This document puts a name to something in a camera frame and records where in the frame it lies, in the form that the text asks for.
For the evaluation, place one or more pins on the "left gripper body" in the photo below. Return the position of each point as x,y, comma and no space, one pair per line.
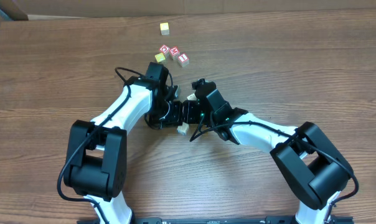
176,112

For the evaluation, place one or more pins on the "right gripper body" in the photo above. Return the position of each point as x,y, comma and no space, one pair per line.
188,111

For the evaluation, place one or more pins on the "beige picture wooden block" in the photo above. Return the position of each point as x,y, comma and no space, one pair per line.
192,97

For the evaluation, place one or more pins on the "beige drawing wooden block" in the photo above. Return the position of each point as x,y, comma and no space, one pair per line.
183,128

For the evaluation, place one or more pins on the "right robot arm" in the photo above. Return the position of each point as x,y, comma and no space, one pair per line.
316,172

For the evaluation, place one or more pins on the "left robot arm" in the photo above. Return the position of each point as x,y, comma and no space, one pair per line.
96,161

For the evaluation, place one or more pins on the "yellow block near red blocks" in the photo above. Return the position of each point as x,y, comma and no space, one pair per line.
160,58

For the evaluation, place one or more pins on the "red letter I block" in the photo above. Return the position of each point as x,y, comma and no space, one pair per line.
183,60

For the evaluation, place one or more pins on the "red letter M block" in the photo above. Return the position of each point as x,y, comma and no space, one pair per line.
174,52

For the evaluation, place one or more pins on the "red letter O block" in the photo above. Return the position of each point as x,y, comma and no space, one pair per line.
165,50

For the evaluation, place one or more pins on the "far yellow wooden block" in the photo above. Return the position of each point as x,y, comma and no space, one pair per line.
164,27

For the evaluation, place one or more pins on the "cardboard box back edge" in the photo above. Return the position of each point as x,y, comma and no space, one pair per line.
20,9

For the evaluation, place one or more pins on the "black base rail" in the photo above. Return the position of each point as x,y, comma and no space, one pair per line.
266,220

